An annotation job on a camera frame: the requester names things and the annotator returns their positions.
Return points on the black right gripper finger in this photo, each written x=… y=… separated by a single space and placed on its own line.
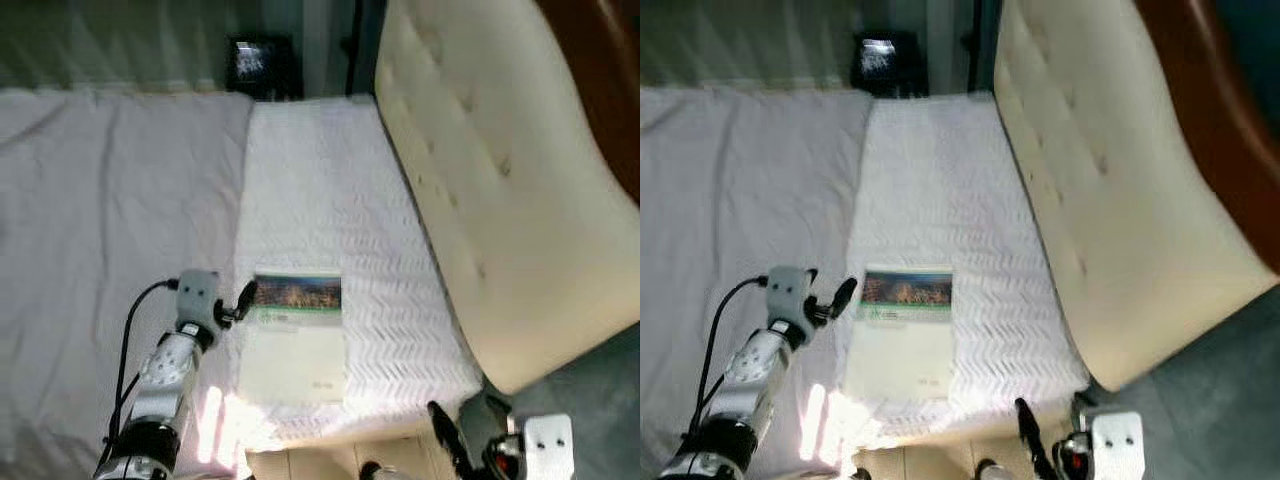
x=448 y=440
x=488 y=418
x=1032 y=440
x=1085 y=412

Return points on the book with landscape photo cover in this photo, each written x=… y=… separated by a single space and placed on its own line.
x=900 y=345
x=295 y=350

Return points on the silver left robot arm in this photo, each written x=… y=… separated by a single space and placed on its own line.
x=745 y=375
x=165 y=375

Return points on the grey lilac bed sheet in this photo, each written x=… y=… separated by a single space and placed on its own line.
x=740 y=200
x=100 y=200

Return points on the white textured mattress cover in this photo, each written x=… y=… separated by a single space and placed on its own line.
x=340 y=180
x=950 y=180

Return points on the black printed bag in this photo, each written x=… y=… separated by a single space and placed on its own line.
x=888 y=62
x=260 y=65

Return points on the cream tufted headboard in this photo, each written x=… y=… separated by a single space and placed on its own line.
x=1110 y=130
x=500 y=130

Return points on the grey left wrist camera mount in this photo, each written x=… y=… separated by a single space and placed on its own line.
x=788 y=295
x=196 y=298

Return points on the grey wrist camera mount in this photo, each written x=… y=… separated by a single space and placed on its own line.
x=548 y=450
x=1118 y=448
x=788 y=295
x=196 y=298

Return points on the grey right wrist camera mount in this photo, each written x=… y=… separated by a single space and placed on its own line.
x=1118 y=448
x=548 y=450

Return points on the brown wooden headboard frame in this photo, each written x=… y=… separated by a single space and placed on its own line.
x=1230 y=100
x=610 y=80

